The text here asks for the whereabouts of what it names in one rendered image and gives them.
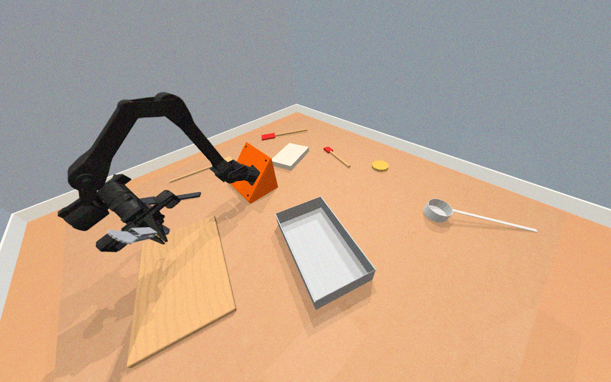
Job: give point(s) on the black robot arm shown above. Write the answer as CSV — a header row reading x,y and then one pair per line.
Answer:
x,y
89,172

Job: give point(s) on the yellow flat disc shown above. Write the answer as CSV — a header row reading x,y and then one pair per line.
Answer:
x,y
380,166

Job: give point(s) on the white rectangular block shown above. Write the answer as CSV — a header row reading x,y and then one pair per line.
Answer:
x,y
290,156

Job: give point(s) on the dark grey spatula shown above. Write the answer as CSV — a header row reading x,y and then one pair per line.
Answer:
x,y
150,200

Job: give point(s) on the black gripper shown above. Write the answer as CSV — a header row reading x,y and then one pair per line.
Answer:
x,y
134,213

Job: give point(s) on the grey measuring scoop with long white handle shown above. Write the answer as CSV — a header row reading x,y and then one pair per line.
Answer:
x,y
439,211

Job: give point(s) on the red spatula with wooden handle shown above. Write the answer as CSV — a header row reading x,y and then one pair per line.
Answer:
x,y
273,135

